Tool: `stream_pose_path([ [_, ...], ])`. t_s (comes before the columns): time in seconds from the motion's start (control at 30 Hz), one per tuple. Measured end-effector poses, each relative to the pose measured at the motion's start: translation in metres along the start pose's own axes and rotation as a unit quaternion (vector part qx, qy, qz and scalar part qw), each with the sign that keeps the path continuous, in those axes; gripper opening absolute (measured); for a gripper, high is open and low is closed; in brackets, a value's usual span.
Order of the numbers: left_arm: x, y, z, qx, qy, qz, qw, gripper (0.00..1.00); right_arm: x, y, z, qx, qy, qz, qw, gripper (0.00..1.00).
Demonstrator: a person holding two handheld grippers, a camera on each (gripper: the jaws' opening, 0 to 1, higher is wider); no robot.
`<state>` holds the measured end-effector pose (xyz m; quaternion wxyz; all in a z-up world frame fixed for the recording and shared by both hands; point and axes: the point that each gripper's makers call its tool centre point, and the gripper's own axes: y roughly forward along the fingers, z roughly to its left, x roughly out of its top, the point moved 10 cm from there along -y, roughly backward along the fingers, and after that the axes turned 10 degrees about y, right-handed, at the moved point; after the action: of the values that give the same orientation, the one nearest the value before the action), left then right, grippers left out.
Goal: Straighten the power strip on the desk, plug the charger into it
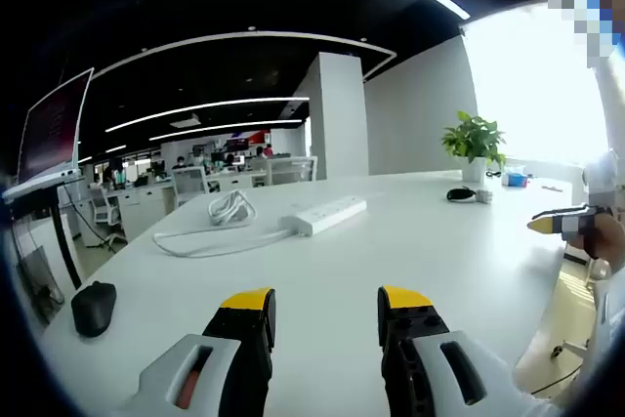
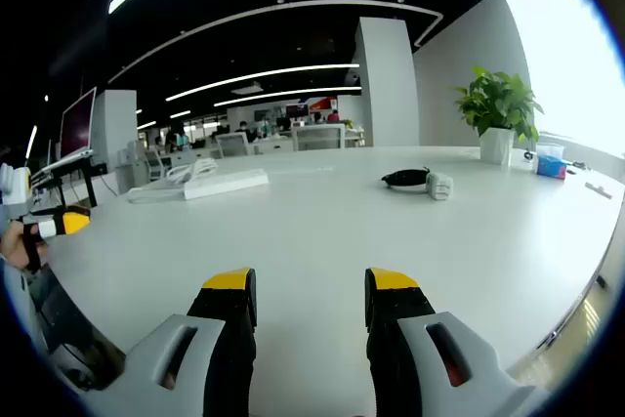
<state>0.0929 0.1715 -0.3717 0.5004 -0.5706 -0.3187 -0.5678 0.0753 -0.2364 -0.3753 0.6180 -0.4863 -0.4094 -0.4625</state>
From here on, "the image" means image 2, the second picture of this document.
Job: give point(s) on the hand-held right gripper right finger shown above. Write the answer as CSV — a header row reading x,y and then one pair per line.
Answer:
x,y
483,378

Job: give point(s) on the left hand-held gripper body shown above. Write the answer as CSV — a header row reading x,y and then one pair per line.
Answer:
x,y
14,185

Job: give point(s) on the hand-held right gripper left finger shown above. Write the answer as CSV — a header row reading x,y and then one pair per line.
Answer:
x,y
146,373

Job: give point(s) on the white power strip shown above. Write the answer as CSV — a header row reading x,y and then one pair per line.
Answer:
x,y
227,184

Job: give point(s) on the white charger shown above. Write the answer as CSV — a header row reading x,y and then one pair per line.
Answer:
x,y
439,186

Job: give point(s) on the white desk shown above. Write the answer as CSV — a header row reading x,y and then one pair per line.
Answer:
x,y
312,231

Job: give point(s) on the person's left hand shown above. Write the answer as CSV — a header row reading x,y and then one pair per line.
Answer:
x,y
12,248

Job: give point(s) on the black laptop stand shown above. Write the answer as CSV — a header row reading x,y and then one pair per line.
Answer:
x,y
88,182

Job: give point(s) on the dark office chair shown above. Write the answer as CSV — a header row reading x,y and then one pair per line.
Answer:
x,y
73,329

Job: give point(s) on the silver laptop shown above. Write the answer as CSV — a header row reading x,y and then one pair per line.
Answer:
x,y
78,126

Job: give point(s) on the white square column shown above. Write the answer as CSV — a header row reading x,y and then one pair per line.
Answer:
x,y
388,90
117,129

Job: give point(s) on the white mesh office chair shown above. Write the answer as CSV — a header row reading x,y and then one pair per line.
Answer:
x,y
320,137
233,145

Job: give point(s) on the small grey flat object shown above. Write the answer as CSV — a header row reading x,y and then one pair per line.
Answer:
x,y
598,190

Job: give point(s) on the blue tissue box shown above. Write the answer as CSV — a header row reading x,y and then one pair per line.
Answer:
x,y
552,163

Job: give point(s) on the white plant pot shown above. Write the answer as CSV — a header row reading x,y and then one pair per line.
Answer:
x,y
496,146

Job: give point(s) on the green leafy plant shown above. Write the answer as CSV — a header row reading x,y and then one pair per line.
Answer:
x,y
498,102

